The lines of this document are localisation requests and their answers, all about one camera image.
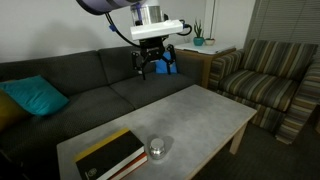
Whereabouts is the striped armchair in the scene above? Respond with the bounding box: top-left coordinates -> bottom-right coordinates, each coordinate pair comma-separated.
208,39 -> 320,144

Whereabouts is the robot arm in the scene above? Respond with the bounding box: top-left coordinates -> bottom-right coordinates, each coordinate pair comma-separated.
76,0 -> 183,76

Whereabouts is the teal plant pot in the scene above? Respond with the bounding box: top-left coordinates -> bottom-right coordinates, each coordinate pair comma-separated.
193,37 -> 204,46

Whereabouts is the orange book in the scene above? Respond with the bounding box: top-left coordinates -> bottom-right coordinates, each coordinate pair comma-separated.
108,153 -> 148,180

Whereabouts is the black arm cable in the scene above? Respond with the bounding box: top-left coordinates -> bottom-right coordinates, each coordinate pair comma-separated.
104,12 -> 141,48

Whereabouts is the mustard yellow pillow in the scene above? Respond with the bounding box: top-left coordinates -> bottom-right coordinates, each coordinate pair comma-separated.
0,90 -> 30,132

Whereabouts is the dark grey fabric sofa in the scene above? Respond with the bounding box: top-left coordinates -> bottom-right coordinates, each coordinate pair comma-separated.
0,46 -> 203,180

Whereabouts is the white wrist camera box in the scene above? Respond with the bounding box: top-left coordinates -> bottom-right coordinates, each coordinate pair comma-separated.
130,20 -> 183,40

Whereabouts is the grey coffee table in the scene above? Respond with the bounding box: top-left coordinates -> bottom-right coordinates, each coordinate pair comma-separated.
57,85 -> 256,180

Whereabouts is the small white plant pot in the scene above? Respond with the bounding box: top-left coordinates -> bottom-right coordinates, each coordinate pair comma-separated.
205,38 -> 215,46

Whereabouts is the silver candle tin lid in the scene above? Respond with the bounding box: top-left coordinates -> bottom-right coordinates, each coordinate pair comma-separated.
150,138 -> 166,159

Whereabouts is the blue throw pillow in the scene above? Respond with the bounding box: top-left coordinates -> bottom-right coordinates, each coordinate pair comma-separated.
155,52 -> 177,74

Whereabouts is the teal throw pillow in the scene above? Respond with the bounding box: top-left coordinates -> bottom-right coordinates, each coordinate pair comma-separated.
0,75 -> 69,116

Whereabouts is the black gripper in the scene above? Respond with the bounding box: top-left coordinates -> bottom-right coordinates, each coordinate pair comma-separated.
131,37 -> 176,79

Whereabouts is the wooden side table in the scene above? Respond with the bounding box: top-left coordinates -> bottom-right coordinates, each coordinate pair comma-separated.
175,43 -> 236,88

